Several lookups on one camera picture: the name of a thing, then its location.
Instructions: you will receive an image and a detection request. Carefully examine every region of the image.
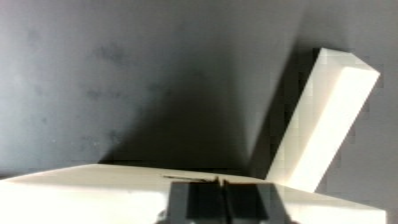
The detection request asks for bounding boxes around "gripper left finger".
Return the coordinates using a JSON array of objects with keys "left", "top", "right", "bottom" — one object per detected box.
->
[{"left": 167, "top": 182, "right": 224, "bottom": 224}]

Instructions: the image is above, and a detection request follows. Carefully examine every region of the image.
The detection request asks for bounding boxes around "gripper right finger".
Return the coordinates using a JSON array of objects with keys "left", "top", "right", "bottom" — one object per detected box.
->
[{"left": 224, "top": 183, "right": 288, "bottom": 224}]

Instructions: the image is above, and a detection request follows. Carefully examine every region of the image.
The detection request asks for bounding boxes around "white cabinet body box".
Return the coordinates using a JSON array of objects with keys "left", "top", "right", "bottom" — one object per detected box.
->
[{"left": 0, "top": 164, "right": 388, "bottom": 224}]

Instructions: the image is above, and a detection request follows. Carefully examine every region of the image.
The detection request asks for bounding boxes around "white right fence rail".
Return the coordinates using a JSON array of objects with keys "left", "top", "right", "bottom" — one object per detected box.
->
[{"left": 267, "top": 48, "right": 380, "bottom": 192}]

